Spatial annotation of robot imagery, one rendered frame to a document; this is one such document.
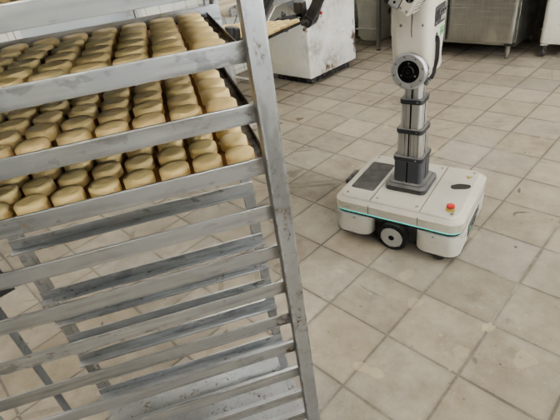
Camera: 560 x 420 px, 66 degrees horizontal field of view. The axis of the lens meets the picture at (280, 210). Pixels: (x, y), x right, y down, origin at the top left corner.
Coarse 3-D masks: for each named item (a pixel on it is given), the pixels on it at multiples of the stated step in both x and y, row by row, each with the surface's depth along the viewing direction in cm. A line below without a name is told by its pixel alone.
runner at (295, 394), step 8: (288, 392) 106; (296, 392) 103; (264, 400) 105; (272, 400) 102; (280, 400) 103; (288, 400) 104; (240, 408) 104; (248, 408) 101; (256, 408) 102; (264, 408) 103; (216, 416) 104; (224, 416) 100; (232, 416) 101; (240, 416) 102; (248, 416) 103
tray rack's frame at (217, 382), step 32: (32, 256) 113; (0, 320) 94; (96, 384) 142; (192, 384) 152; (224, 384) 151; (288, 384) 148; (0, 416) 81; (128, 416) 145; (192, 416) 142; (256, 416) 140
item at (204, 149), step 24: (168, 144) 80; (192, 144) 78; (216, 144) 78; (240, 144) 77; (72, 168) 77; (96, 168) 74; (120, 168) 75; (144, 168) 72; (168, 168) 71; (192, 168) 74; (0, 192) 71; (24, 192) 72; (48, 192) 72; (72, 192) 68; (96, 192) 68; (0, 216) 66
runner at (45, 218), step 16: (256, 160) 69; (192, 176) 67; (208, 176) 68; (224, 176) 69; (240, 176) 69; (112, 192) 65; (128, 192) 66; (144, 192) 66; (160, 192) 67; (176, 192) 68; (48, 208) 64; (64, 208) 64; (80, 208) 65; (96, 208) 66; (112, 208) 66; (0, 224) 63; (16, 224) 63; (32, 224) 64; (48, 224) 65
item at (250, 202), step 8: (208, 0) 93; (216, 0) 93; (248, 200) 122; (248, 208) 123; (256, 224) 126; (256, 232) 128; (256, 248) 131; (264, 272) 137; (272, 296) 143; (272, 312) 147
